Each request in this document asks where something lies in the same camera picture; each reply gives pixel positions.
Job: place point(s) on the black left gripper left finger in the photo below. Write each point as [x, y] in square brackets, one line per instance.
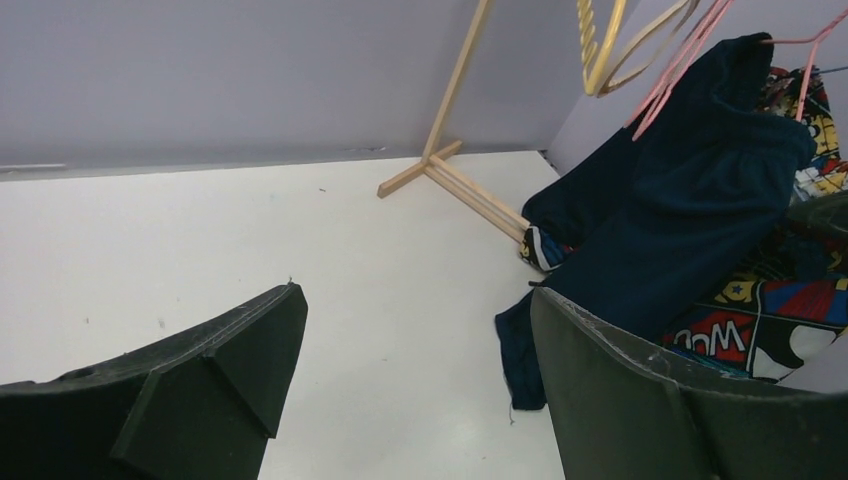
[200, 404]

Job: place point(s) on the beige wooden hanger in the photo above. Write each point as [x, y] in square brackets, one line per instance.
[645, 47]

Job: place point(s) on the colourful comic print shorts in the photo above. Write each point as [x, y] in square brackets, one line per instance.
[775, 309]

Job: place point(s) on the pink wire hanger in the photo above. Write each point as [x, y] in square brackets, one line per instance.
[815, 41]
[650, 108]
[683, 58]

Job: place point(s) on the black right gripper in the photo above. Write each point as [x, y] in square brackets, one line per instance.
[825, 215]

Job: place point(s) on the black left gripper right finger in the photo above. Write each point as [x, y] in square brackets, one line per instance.
[625, 408]

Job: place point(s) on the blue wire hanger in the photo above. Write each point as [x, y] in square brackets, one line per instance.
[831, 70]

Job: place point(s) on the navy blue shorts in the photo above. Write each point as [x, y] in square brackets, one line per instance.
[650, 222]

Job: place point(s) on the yellow plastic hanger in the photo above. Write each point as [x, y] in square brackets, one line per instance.
[594, 55]

